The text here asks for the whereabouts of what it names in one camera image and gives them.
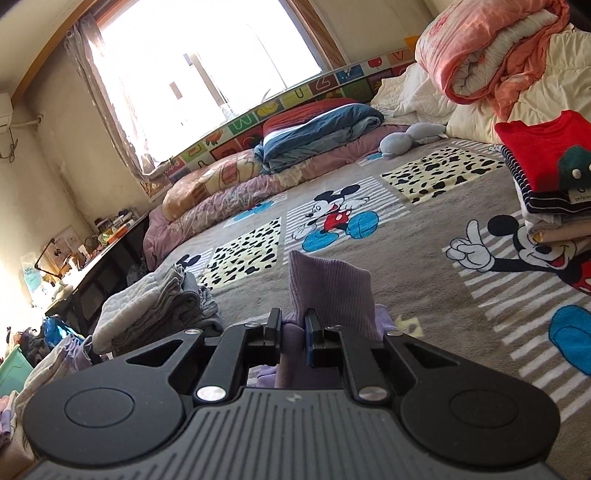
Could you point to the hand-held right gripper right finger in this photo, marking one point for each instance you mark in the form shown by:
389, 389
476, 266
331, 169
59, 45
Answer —
310, 346

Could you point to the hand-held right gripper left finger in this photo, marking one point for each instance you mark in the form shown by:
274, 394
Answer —
273, 337

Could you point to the purple ribbed garment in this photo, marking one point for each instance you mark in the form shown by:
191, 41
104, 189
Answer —
323, 286

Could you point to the stack of grey folded clothes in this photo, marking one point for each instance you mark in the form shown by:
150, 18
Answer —
152, 300

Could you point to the pile of loose clothes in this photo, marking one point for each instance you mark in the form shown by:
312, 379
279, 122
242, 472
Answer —
51, 369

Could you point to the cartoon printed blanket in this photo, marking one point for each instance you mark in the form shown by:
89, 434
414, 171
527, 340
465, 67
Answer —
415, 277

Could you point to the pink floral quilt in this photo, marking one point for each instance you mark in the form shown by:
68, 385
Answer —
207, 207

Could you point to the peach cartoon blanket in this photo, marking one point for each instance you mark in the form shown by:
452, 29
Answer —
207, 180

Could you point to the dark desk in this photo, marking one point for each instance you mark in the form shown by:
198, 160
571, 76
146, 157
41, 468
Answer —
101, 281

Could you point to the desk clutter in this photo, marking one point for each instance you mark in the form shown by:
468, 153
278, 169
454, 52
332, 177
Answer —
113, 230

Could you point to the colourful alphabet foam mat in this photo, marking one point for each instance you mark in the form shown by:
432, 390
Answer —
231, 143

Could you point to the blue folded quilt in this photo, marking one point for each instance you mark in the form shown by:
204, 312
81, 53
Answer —
323, 134

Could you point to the grey plush toy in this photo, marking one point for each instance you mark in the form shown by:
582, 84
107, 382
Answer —
397, 143

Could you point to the red pillow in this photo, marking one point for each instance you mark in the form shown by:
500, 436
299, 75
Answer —
300, 115

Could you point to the black desk lamp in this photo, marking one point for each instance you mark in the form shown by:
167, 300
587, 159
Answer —
44, 258

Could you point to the green plastic bin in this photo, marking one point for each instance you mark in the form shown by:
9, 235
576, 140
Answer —
16, 369

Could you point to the white cream quilt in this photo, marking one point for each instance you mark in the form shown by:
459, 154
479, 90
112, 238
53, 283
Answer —
406, 97

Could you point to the grey folded garment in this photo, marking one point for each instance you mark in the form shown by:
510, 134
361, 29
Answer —
554, 221

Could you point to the black striped folded garment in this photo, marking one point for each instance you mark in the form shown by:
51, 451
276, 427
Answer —
545, 203

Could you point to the beige folded garment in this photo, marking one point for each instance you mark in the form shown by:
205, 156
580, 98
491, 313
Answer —
563, 236

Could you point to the sheer curtain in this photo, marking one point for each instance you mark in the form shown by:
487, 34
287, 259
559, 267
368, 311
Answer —
115, 101

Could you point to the window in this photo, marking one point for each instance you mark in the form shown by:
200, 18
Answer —
207, 60

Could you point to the red knit sweater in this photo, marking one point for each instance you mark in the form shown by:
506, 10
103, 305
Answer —
531, 157

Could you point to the orange pink rolled quilt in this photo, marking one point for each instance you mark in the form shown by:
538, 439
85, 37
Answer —
461, 46

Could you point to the white air conditioner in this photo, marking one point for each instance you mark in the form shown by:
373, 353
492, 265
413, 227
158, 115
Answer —
5, 110

